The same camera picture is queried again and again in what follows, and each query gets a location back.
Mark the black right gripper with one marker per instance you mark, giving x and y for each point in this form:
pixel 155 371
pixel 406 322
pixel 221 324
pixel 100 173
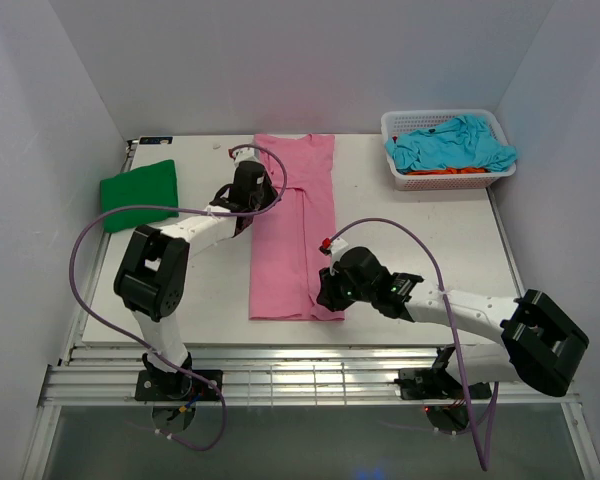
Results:
pixel 328 296

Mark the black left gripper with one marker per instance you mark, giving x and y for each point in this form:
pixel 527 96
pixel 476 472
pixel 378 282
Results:
pixel 272 194

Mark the pink t shirt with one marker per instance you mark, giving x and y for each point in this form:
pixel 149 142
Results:
pixel 285 256

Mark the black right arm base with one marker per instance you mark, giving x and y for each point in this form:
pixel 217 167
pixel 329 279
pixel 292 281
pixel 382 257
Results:
pixel 452 418

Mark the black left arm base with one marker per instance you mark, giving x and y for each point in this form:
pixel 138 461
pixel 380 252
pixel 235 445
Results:
pixel 174 400

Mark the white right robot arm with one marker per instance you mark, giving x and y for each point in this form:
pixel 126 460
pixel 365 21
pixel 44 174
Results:
pixel 528 339

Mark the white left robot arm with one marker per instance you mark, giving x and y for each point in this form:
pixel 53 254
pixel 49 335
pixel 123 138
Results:
pixel 152 275

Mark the green folded t shirt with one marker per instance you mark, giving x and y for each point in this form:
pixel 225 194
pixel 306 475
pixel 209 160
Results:
pixel 154 184

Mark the blue label sticker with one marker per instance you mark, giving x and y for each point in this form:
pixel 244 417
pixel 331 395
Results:
pixel 162 140

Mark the white plastic basket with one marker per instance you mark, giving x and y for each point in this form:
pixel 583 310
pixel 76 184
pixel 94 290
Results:
pixel 395 123

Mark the orange t shirt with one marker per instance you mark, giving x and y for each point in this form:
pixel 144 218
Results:
pixel 449 171

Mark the blue t shirt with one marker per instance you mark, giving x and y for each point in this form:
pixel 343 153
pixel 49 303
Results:
pixel 464 141

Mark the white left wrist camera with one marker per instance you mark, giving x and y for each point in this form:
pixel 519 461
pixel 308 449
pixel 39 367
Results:
pixel 242 154

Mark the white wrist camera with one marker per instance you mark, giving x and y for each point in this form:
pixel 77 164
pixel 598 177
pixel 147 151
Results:
pixel 242 154
pixel 334 249

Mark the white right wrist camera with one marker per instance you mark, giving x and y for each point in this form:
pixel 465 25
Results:
pixel 334 249

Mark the aluminium frame rail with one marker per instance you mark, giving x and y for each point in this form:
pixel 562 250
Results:
pixel 253 377

